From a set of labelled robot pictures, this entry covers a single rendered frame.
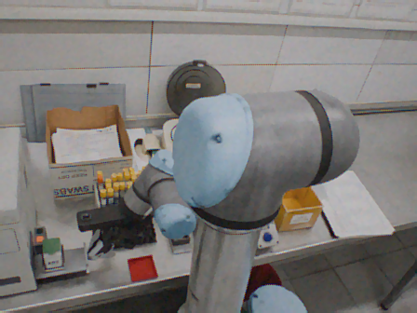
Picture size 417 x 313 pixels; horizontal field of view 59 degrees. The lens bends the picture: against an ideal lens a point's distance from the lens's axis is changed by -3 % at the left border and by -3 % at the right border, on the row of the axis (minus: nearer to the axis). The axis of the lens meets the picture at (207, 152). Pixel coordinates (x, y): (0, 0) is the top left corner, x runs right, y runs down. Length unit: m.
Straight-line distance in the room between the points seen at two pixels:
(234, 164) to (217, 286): 0.21
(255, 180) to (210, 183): 0.05
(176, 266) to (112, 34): 0.76
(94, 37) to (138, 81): 0.22
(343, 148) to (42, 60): 1.07
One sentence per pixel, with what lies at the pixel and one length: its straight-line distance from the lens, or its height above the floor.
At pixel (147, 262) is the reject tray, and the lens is 1.06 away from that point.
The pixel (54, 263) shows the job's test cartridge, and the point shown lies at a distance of 0.99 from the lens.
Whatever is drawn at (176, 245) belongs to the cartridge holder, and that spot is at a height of 0.89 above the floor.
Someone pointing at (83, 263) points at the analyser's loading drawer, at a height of 0.92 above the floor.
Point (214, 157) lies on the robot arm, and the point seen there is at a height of 1.53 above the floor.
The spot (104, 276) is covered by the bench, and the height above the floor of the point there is 0.88.
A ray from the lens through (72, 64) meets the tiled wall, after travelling 1.34.
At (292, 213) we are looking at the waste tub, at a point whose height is 0.96.
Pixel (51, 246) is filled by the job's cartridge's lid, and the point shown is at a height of 0.98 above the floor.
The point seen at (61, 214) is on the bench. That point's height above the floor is 0.87.
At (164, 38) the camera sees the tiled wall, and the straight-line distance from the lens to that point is 1.34.
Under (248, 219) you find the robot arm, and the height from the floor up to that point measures 1.45.
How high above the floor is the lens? 1.75
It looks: 38 degrees down
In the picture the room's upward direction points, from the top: 11 degrees clockwise
